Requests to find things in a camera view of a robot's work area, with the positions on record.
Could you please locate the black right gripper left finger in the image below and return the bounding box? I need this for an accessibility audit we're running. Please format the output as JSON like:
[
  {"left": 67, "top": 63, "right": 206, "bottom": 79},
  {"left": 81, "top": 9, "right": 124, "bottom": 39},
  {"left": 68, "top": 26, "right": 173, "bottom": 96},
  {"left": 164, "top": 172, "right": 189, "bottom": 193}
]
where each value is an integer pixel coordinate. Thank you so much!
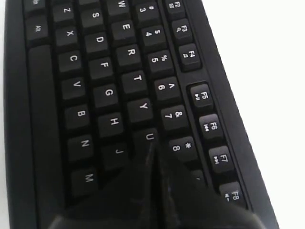
[{"left": 49, "top": 143, "right": 157, "bottom": 229}]

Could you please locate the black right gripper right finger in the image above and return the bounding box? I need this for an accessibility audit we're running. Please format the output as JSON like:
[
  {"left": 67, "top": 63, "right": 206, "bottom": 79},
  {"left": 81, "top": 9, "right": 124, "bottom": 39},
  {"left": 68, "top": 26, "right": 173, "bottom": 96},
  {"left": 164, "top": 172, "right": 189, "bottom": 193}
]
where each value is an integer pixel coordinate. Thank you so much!
[{"left": 157, "top": 152, "right": 266, "bottom": 229}]

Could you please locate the black acer keyboard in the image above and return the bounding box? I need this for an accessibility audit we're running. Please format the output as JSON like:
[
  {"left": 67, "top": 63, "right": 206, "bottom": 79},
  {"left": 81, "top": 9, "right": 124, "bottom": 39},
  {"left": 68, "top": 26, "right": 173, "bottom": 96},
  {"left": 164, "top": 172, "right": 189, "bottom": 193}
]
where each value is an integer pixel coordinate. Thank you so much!
[{"left": 3, "top": 0, "right": 279, "bottom": 229}]

